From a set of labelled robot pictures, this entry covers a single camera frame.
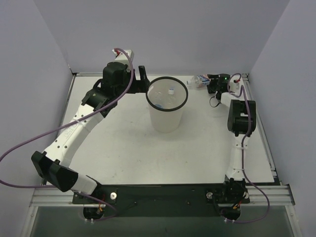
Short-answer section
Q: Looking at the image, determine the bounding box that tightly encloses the aluminium rail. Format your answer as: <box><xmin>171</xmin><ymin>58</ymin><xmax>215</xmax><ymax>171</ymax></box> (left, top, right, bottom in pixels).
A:
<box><xmin>30</xmin><ymin>186</ymin><xmax>294</xmax><ymax>207</ymax></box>
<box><xmin>241</xmin><ymin>73</ymin><xmax>282</xmax><ymax>185</ymax></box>
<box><xmin>76</xmin><ymin>72</ymin><xmax>249</xmax><ymax>78</ymax></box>

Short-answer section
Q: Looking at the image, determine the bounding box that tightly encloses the clear crushed plastic bottle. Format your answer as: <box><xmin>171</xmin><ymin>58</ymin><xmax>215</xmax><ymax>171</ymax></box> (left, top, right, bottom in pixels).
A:
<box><xmin>166</xmin><ymin>87</ymin><xmax>177</xmax><ymax>105</ymax></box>

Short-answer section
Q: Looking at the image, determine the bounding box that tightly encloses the aluminium right side rail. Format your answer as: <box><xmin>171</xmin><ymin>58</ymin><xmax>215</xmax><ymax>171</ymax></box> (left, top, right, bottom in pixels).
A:
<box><xmin>241</xmin><ymin>73</ymin><xmax>282</xmax><ymax>185</ymax></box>

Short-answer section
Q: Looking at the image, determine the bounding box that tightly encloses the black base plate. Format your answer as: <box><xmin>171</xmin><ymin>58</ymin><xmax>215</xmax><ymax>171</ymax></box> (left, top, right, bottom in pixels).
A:
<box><xmin>71</xmin><ymin>184</ymin><xmax>251</xmax><ymax>218</ymax></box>

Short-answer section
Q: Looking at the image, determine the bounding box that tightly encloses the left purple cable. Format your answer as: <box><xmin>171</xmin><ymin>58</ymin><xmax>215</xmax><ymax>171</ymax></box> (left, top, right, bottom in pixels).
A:
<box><xmin>0</xmin><ymin>47</ymin><xmax>136</xmax><ymax>222</ymax></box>

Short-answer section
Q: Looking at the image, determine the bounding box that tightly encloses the white blue label plastic bottle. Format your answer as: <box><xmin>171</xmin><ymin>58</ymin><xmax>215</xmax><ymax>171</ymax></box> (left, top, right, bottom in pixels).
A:
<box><xmin>186</xmin><ymin>75</ymin><xmax>210</xmax><ymax>89</ymax></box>

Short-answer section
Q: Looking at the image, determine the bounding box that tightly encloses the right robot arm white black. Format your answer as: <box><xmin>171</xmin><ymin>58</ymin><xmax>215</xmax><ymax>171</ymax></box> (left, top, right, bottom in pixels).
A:
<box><xmin>207</xmin><ymin>73</ymin><xmax>256</xmax><ymax>198</ymax></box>

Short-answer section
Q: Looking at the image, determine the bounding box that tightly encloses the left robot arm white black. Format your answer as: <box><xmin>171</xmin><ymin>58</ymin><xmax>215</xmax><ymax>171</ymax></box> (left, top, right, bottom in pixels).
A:
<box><xmin>31</xmin><ymin>62</ymin><xmax>150</xmax><ymax>203</ymax></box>

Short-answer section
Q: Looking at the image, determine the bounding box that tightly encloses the aluminium back rail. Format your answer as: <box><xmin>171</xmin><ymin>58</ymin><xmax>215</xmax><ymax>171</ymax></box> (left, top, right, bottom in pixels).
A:
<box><xmin>76</xmin><ymin>72</ymin><xmax>249</xmax><ymax>78</ymax></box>

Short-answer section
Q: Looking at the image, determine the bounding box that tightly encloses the white bin with black rim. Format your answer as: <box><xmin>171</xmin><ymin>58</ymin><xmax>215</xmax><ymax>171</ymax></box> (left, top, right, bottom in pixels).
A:
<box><xmin>146</xmin><ymin>76</ymin><xmax>189</xmax><ymax>133</ymax></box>

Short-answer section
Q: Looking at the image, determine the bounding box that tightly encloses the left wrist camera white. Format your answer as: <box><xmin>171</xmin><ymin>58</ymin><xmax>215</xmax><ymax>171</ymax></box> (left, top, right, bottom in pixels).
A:
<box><xmin>112</xmin><ymin>49</ymin><xmax>134</xmax><ymax>65</ymax></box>

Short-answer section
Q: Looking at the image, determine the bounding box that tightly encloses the aluminium front rail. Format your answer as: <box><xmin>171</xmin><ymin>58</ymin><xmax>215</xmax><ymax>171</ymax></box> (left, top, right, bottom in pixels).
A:
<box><xmin>30</xmin><ymin>186</ymin><xmax>294</xmax><ymax>207</ymax></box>

